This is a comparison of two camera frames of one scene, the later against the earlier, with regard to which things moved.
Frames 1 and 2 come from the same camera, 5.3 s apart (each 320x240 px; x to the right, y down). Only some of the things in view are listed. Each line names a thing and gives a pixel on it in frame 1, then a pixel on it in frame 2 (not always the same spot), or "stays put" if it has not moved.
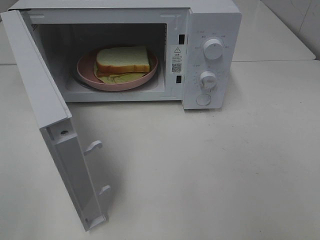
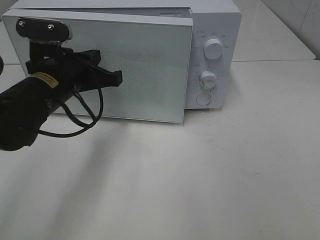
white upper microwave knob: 213,49 stays put
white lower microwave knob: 208,80 stays put
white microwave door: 52,111 to 153,48
